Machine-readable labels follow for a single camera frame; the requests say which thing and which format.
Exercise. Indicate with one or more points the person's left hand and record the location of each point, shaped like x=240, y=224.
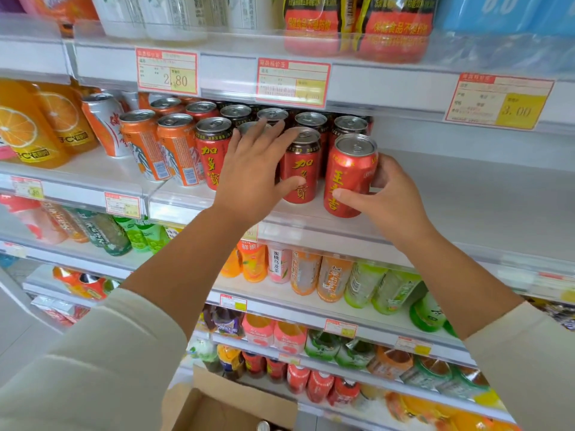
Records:
x=249, y=179

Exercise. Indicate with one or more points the person's right hand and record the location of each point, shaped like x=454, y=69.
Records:
x=395, y=206

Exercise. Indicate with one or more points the person's left thumb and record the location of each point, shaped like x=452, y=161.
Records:
x=289, y=187

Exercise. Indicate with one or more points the person's right thumb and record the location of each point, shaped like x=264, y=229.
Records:
x=352, y=199

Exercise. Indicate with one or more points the person's left middle finger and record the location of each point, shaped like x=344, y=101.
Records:
x=275, y=135

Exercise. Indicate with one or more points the person's left little finger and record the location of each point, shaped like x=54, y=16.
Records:
x=235, y=144

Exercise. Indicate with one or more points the red yellow-lettered tea can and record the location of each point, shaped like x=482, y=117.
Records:
x=350, y=168

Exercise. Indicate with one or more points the person's right forearm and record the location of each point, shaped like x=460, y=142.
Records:
x=458, y=287

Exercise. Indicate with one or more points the person's left forearm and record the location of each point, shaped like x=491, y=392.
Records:
x=193, y=269

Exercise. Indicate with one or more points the group of red drink cans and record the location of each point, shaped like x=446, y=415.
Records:
x=213, y=157

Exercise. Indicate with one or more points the large red-bordered price tag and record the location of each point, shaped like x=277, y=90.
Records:
x=293, y=82
x=167, y=71
x=498, y=101

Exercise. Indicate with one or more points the small red-bordered price tag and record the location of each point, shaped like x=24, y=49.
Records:
x=413, y=346
x=233, y=302
x=28, y=187
x=15, y=250
x=289, y=359
x=122, y=205
x=251, y=233
x=340, y=328

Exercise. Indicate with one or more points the pink peach tea bottle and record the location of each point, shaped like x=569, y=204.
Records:
x=281, y=263

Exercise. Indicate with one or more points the orange label tea bottle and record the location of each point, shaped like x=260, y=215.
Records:
x=305, y=272
x=334, y=278

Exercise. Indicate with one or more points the orange fruit drink bottle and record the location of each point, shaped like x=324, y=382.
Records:
x=254, y=262
x=231, y=264

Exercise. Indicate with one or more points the green label tea bottle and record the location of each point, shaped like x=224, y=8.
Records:
x=361, y=285
x=395, y=291

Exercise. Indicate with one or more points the red and black drink pack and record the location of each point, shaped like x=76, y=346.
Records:
x=312, y=24
x=395, y=26

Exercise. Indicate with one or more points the light green drink bottle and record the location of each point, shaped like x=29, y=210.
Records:
x=134, y=233
x=155, y=236

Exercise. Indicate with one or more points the pack of white bottles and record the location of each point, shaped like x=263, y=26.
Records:
x=251, y=13
x=148, y=15

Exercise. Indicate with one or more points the white and orange drink can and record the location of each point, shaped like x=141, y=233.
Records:
x=105, y=127

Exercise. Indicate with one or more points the green capped bottle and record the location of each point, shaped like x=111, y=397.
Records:
x=426, y=311

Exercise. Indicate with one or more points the white store shelf unit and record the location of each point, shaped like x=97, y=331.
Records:
x=494, y=197

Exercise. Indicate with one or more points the pink grapefruit drink bottle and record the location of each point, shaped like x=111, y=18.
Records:
x=258, y=329
x=289, y=336

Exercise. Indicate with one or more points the green fruit drink bottle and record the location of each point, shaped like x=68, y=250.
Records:
x=321, y=344
x=355, y=353

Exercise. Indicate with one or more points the purple label drink bottle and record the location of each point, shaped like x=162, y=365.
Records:
x=224, y=320

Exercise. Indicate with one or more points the dark green tea bottle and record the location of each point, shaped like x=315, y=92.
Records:
x=112, y=235
x=87, y=226

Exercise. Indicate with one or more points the brown orange tea bottle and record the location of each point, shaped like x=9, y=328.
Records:
x=391, y=362

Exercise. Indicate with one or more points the dark red drink bottle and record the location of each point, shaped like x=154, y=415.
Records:
x=276, y=369
x=254, y=364

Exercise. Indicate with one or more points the blue and yellow drink bottle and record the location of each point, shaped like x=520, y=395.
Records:
x=230, y=361

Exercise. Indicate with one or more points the pale green drink bottle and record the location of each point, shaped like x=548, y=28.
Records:
x=204, y=352

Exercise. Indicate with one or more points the amber tea bottle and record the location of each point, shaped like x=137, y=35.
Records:
x=67, y=224

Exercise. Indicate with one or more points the red white-capped drink bottle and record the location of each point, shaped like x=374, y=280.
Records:
x=297, y=378
x=343, y=393
x=320, y=386

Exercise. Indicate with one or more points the green white tea bottle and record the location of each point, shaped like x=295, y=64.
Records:
x=462, y=382
x=424, y=373

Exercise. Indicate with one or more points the orange red drink bottle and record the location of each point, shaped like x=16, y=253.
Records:
x=78, y=283

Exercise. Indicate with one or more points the brown cardboard box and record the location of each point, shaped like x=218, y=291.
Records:
x=224, y=399

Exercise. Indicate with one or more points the orange soda bottle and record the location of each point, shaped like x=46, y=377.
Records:
x=58, y=6

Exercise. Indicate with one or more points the dark snack packets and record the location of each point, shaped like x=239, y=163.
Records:
x=557, y=311

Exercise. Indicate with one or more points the row of orange drink bottles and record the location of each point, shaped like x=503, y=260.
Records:
x=449, y=417

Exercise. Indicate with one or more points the blue wrapped bottle pack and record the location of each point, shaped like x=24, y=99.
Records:
x=503, y=13

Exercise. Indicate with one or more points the red white snack packets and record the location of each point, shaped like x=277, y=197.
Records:
x=58, y=310

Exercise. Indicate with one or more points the cream long-sleeved top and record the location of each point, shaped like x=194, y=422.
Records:
x=90, y=363

